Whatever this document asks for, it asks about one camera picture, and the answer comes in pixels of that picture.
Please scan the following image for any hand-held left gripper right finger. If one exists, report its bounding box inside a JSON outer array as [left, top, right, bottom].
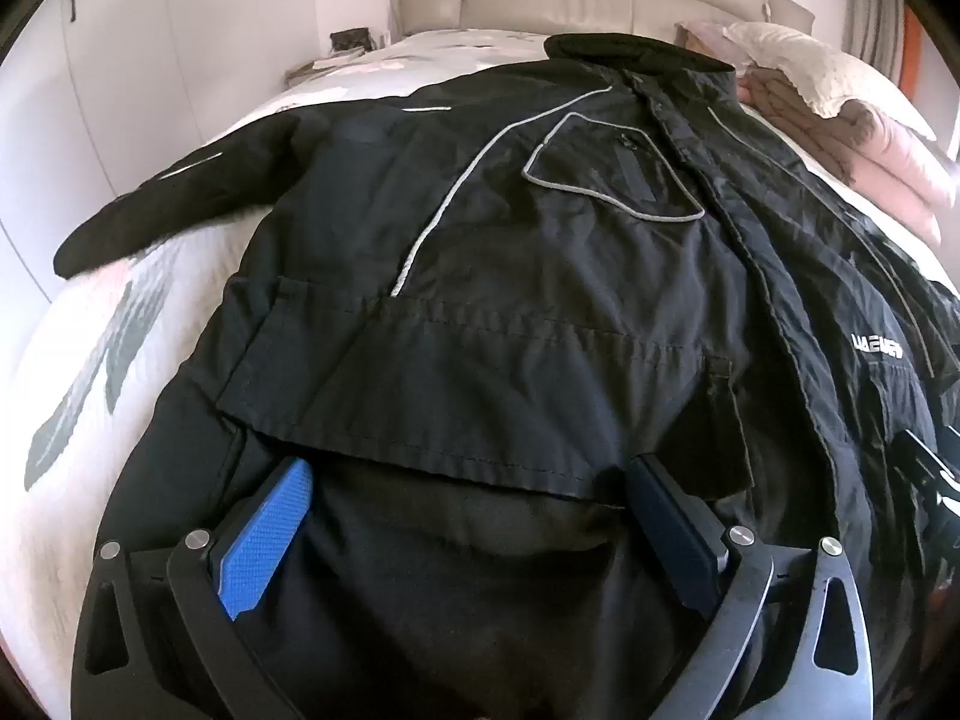
[[627, 453, 876, 720]]

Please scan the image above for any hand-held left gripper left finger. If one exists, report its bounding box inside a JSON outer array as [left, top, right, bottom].
[[71, 457, 316, 720]]

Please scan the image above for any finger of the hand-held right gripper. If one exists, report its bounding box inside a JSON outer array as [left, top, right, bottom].
[[892, 426, 960, 537]]

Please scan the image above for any black jacket with reflective piping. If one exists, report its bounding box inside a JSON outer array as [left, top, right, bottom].
[[54, 31, 960, 720]]

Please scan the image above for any floral quilted bed cover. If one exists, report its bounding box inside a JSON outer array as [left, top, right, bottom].
[[19, 28, 960, 691]]

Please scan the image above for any folded pink blanket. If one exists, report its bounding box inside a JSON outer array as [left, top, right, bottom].
[[739, 66, 960, 245]]

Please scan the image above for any cream lace pillow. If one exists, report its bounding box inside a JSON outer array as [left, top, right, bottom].
[[721, 19, 938, 142]]

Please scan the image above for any window curtain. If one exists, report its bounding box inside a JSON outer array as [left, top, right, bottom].
[[838, 0, 927, 91]]

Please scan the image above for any white wardrobe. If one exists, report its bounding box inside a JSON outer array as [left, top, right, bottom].
[[0, 0, 410, 331]]

